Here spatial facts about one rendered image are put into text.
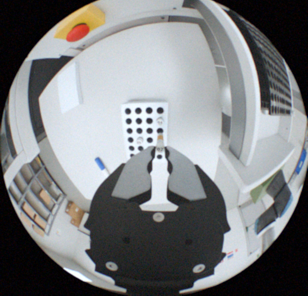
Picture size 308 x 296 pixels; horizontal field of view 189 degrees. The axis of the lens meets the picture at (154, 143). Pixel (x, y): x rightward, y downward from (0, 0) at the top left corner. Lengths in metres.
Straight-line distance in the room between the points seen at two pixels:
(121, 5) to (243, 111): 0.28
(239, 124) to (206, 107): 0.10
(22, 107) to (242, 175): 0.74
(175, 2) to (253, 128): 0.27
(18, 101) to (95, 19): 0.51
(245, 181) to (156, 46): 0.28
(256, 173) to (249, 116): 0.08
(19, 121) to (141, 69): 0.56
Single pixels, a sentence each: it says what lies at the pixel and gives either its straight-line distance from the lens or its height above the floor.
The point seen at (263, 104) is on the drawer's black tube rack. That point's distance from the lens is 0.21.
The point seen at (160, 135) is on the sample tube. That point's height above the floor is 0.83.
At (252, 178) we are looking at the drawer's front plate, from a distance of 0.17.
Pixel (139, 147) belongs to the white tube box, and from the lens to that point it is 0.23.
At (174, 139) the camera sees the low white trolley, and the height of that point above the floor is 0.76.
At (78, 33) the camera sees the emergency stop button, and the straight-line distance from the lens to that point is 0.19.
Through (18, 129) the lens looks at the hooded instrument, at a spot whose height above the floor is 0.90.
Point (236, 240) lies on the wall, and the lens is 3.46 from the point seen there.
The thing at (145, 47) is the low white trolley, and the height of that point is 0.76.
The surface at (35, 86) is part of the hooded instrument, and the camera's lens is 0.71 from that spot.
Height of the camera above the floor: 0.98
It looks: 62 degrees down
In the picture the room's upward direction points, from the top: 174 degrees counter-clockwise
